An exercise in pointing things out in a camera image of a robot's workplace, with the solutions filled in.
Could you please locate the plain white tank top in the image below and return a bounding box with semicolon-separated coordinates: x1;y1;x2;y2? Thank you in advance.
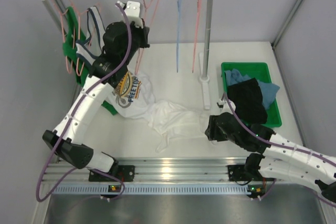
147;100;210;153

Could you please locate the pink wire hanger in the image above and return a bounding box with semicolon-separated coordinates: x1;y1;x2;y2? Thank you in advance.
135;0;160;74

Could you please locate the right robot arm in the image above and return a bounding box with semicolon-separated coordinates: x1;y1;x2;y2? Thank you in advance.
205;112;335;202

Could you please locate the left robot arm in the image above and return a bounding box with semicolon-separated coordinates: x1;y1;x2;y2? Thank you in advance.
43;22;155;180

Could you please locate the green tank top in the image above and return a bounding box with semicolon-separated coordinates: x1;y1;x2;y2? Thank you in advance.
61;6;119;116

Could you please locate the pink hanger holding printed top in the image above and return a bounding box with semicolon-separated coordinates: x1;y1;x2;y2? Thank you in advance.
64;0;102;76

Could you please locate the white printed tank top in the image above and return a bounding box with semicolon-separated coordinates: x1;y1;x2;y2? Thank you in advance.
76;20;155;119

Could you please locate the pink hanger far left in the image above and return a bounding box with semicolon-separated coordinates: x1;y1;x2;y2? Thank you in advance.
51;0;73;74

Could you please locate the black garment in bin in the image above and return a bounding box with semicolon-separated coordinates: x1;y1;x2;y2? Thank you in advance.
227;78;268;124

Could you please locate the blue garment in bin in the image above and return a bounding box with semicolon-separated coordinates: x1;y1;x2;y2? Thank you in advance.
224;69;280;110

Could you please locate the green plastic bin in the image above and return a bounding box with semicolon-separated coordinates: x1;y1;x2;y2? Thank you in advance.
220;62;282;128

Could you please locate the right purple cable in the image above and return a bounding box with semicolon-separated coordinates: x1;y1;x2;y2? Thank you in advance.
222;92;336;206

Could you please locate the purple cable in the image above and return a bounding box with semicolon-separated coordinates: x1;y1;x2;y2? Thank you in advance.
36;2;132;202
222;92;336;206

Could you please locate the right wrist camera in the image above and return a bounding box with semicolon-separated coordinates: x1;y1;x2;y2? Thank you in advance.
217;98;228;109

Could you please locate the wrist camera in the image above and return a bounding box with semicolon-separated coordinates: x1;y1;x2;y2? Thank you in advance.
117;1;144;29
217;98;228;109

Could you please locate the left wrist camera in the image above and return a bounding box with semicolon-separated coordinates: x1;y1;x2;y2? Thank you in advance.
117;1;144;29

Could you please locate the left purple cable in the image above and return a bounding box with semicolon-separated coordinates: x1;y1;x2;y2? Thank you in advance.
36;2;132;202

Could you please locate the blue wire hanger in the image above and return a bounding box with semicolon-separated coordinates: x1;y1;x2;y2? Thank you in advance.
176;0;181;73

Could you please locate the pink hanger near right post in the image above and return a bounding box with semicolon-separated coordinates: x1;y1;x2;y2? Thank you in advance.
192;0;202;73

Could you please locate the aluminium mounting rail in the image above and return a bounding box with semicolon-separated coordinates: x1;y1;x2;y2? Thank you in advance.
40;158;264;197

